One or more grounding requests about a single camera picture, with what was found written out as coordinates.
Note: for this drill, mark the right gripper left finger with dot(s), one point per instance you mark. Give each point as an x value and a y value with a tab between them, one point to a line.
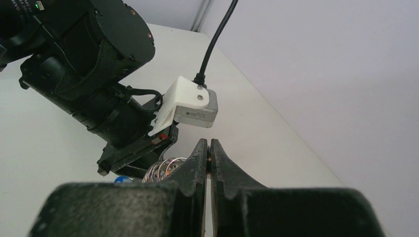
173	207

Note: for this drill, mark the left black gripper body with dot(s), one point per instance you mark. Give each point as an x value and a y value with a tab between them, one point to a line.
133	160

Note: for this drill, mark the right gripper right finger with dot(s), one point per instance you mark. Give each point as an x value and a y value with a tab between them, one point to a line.
243	207

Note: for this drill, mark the blue key tag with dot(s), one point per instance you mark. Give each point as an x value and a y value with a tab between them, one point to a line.
123	179

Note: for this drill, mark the metal keyring with yellow tip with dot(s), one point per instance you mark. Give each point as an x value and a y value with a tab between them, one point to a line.
162	169

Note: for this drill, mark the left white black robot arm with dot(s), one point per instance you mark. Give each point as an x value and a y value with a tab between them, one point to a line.
76	52

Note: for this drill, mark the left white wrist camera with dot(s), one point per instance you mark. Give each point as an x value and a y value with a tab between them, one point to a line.
187	103

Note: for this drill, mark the left aluminium frame post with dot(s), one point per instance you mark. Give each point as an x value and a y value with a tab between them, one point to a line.
201	15

